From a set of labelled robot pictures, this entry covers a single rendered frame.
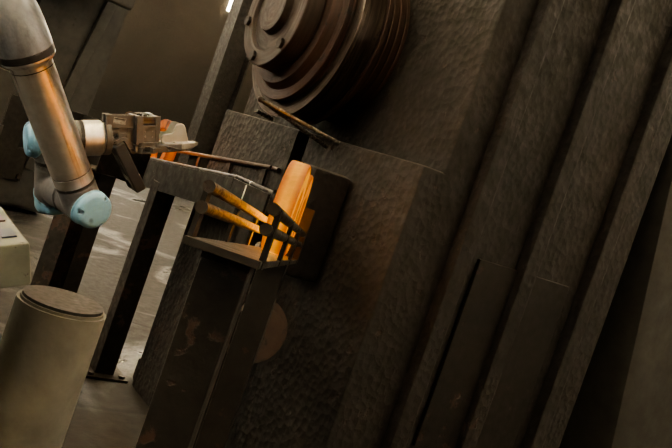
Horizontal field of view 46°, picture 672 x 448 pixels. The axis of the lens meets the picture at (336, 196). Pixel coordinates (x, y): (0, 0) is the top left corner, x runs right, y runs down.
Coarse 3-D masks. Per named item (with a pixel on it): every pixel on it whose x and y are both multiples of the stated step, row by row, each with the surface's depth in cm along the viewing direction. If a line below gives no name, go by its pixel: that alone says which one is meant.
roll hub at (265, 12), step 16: (256, 0) 193; (272, 0) 184; (288, 0) 179; (304, 0) 173; (320, 0) 174; (256, 16) 192; (272, 16) 182; (288, 16) 179; (304, 16) 173; (320, 16) 174; (256, 32) 191; (272, 32) 183; (288, 32) 175; (304, 32) 174; (256, 48) 187; (272, 48) 180; (288, 48) 176; (304, 48) 177; (256, 64) 184; (272, 64) 180; (288, 64) 180
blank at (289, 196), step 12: (288, 168) 124; (300, 168) 125; (288, 180) 123; (300, 180) 123; (288, 192) 122; (300, 192) 124; (288, 204) 121; (300, 204) 135; (264, 240) 124; (276, 240) 123; (276, 252) 126
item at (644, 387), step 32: (640, 224) 200; (640, 256) 200; (640, 288) 200; (608, 320) 207; (640, 320) 201; (608, 352) 206; (640, 352) 202; (608, 384) 206; (640, 384) 204; (576, 416) 214; (608, 416) 206; (640, 416) 207
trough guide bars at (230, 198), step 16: (208, 192) 72; (224, 192) 79; (208, 208) 73; (240, 208) 96; (272, 208) 72; (192, 224) 74; (240, 224) 100; (256, 224) 123; (272, 224) 74; (288, 224) 94; (224, 240) 99; (272, 240) 75; (288, 240) 100; (304, 240) 148
